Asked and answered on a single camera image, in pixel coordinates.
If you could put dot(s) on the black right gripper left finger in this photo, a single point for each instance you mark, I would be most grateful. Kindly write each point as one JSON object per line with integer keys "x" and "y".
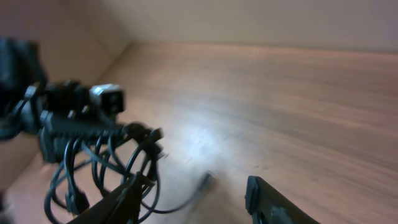
{"x": 121, "y": 206}

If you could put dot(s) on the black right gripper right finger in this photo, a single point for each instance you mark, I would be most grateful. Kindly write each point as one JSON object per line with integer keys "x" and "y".
{"x": 265, "y": 204}

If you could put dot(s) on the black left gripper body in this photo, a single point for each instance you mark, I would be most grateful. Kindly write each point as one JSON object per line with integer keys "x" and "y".
{"x": 62, "y": 112}

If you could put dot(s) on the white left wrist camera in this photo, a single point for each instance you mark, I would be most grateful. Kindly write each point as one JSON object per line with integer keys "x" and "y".
{"x": 108, "y": 97}

